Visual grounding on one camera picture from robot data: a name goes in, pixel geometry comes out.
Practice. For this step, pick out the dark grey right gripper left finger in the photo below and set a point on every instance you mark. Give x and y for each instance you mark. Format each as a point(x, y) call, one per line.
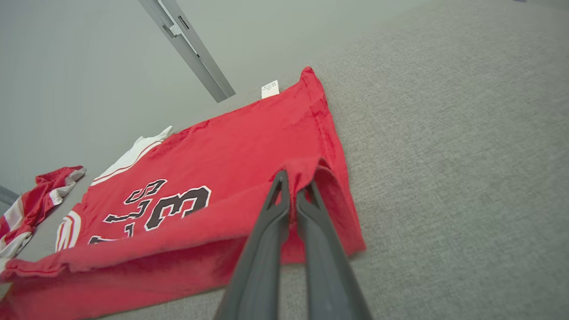
point(258, 266)

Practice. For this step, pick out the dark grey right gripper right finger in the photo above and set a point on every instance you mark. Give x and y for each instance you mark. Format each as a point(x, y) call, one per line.
point(329, 275)

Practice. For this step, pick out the red numbered basketball jersey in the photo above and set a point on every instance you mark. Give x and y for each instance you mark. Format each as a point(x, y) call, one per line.
point(244, 146)

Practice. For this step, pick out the red shorts with white stripe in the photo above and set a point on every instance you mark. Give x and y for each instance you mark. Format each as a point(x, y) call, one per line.
point(31, 204)

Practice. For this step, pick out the grey partition post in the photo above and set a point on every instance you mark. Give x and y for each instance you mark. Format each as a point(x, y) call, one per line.
point(200, 58)

